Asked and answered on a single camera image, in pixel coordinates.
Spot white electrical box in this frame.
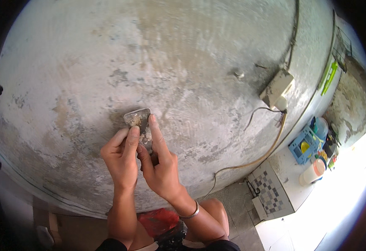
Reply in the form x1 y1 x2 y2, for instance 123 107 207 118
259 69 295 111

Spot metal putty knife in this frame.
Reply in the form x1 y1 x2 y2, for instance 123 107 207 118
123 108 155 155

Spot silver bracelet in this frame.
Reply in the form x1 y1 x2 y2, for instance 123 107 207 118
178 200 200 219

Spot brown cardboard box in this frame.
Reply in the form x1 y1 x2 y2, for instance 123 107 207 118
32 197 62 247

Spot white jar with orange lid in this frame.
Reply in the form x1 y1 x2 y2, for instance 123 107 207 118
298 158 327 188

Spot person's body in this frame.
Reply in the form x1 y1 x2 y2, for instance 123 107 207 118
96 238 241 251

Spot cluster of small toiletries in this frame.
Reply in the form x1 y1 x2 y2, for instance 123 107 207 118
317 130 340 171

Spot person's left hand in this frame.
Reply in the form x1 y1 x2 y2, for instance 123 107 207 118
101 125 140 191

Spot clear blue plastic container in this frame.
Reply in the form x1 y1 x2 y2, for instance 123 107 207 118
311 117 329 140

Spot black plastic bag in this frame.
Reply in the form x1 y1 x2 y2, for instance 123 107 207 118
154 220 188 251

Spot person's right hand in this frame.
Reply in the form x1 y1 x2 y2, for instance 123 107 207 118
136 114 187 203

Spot blue plastic basket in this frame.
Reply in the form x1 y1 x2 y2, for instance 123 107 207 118
289 125 322 165

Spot person's legs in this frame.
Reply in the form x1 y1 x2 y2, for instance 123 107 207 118
128 198 230 251

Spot thin black wire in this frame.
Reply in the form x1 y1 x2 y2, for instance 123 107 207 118
243 107 285 132

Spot red plastic bag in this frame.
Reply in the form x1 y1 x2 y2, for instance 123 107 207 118
138 208 180 238

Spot dark wall cable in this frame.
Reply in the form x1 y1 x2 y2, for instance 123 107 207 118
285 0 300 71

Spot black wire rack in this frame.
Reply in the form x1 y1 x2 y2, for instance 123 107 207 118
331 26 353 73

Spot beige electrical cable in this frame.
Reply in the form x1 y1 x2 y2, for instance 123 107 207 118
201 110 288 201

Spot checkered tiled ledge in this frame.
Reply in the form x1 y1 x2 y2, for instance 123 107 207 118
247 159 295 221

